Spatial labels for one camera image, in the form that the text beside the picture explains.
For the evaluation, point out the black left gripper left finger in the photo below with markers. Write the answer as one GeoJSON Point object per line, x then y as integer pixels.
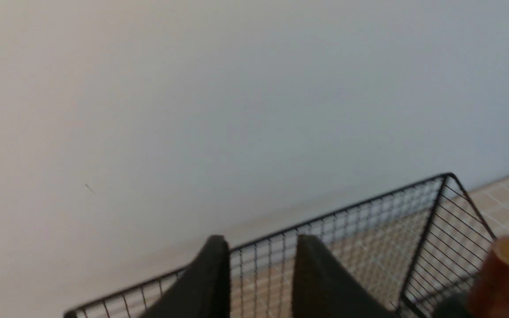
{"type": "Point", "coordinates": [203, 291]}

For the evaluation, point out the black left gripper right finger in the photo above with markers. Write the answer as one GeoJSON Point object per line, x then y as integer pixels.
{"type": "Point", "coordinates": [322, 288]}

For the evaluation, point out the soy sauce bottle red label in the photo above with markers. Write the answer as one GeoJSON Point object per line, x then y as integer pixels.
{"type": "Point", "coordinates": [488, 297]}

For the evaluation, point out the black wire mesh shelf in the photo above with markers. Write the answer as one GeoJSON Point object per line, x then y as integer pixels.
{"type": "Point", "coordinates": [409, 249]}

